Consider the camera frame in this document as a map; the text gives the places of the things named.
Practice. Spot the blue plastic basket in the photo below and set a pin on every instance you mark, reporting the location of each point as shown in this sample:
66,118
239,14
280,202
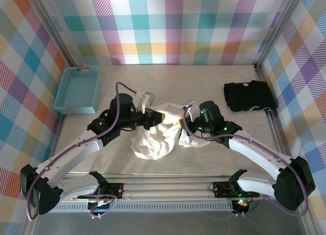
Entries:
76,90

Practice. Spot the electronics board with LEDs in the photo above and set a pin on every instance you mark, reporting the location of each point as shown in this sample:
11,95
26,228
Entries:
241,205

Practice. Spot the black folded t-shirt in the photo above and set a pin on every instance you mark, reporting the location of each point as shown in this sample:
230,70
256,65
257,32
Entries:
248,95

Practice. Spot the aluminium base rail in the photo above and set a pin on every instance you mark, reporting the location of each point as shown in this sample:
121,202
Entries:
165,189

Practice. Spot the aluminium side rail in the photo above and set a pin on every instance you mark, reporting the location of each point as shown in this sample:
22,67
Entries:
60,125
272,123

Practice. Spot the white t-shirt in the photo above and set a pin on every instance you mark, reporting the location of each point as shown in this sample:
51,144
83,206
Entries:
152,143

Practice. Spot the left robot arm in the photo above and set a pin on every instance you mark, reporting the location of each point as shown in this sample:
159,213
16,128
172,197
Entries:
74,153

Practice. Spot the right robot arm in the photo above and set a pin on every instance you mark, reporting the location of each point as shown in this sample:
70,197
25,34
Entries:
254,151

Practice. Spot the aluminium frame post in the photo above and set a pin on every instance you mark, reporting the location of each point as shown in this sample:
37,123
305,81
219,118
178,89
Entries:
277,29
58,34

